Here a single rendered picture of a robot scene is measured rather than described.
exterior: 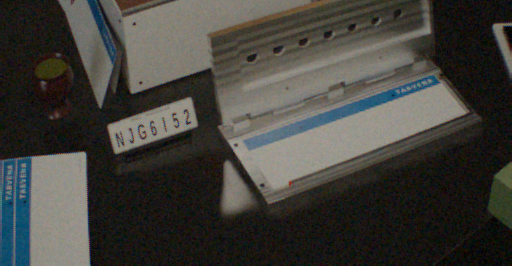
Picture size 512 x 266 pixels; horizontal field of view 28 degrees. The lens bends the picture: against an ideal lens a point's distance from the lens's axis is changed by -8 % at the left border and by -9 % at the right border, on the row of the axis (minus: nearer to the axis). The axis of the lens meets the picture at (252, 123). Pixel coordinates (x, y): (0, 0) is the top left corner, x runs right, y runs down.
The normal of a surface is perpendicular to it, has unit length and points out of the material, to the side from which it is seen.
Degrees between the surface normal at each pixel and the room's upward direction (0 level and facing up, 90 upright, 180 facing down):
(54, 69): 0
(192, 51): 90
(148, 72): 90
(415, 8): 79
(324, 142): 0
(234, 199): 0
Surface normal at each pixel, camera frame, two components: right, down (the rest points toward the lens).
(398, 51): 0.40, 0.46
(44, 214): -0.03, -0.73
